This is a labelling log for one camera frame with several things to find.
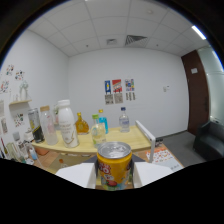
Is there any yellow cartoon drink can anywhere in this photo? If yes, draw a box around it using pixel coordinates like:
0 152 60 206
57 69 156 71
96 141 133 192

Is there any clear bottle green cap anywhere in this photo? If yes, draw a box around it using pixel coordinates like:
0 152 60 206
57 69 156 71
90 114 107 149

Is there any white printed paper sheet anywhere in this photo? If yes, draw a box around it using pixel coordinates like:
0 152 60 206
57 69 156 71
145 148 184 169

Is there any two-tier wooden shelf rack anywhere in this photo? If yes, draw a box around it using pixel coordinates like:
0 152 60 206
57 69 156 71
31 119 157 164

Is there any amber liquor bottle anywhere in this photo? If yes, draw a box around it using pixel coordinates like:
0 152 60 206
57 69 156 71
74 112 90 135

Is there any small pale blue bottle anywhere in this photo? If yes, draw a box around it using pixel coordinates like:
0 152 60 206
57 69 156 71
29 146 38 162

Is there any large white plastic bottle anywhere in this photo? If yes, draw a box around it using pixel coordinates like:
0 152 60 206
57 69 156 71
57 99 80 149

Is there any glass jar cork lid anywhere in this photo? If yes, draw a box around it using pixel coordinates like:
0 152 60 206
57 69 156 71
39 105 59 146

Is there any light blue bottle yellow cap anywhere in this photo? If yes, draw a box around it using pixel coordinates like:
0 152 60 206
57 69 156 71
97 109 109 135

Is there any black chair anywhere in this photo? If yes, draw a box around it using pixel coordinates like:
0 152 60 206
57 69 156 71
193 120 224 161

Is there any white ornament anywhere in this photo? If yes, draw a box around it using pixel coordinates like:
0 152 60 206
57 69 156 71
18 79 30 101

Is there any ceiling air vent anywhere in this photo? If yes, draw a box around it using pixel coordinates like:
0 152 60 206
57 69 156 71
124 34 149 48

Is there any ceiling light panel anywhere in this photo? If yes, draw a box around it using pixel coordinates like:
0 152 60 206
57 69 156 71
190 25 208 41

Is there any multicolour wall poster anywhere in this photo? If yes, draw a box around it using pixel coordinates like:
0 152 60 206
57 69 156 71
125 78 135 92

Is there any red wall poster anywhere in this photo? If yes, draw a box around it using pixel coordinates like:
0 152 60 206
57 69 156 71
111 78 123 94

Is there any blue wall poster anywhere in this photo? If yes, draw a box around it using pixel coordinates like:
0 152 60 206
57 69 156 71
104 80 112 95

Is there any wooden wall shelf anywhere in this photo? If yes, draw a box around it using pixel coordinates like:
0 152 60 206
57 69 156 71
8 98 33 108

